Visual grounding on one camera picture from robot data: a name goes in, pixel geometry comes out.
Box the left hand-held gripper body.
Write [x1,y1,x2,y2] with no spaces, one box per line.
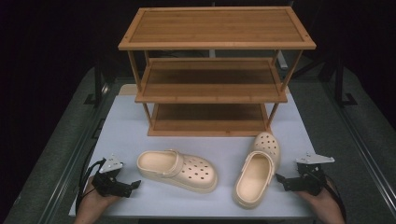
[92,154,134,199]

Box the white bar behind rack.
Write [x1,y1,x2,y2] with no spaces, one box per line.
[276,49,290,70]

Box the black metal stand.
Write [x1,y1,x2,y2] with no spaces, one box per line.
[83,57,108,108]
[332,57,359,108]

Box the three-tier bamboo shoe rack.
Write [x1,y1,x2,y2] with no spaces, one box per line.
[118,6,318,138]

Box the person's right hand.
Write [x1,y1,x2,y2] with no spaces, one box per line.
[295,180,339,216]

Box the person's left hand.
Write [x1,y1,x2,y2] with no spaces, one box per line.
[81,175,121,216]

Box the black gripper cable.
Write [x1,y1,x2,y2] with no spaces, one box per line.
[75,158,107,216]
[323,178,348,223]

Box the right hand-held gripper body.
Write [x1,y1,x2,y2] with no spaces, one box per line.
[283,151,336,197]

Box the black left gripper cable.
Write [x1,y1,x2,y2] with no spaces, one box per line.
[75,158,107,216]

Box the cream foam clog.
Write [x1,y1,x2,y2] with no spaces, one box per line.
[232,131,282,210]
[136,148,219,194]

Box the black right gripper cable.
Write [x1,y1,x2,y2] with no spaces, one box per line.
[323,178,348,223]

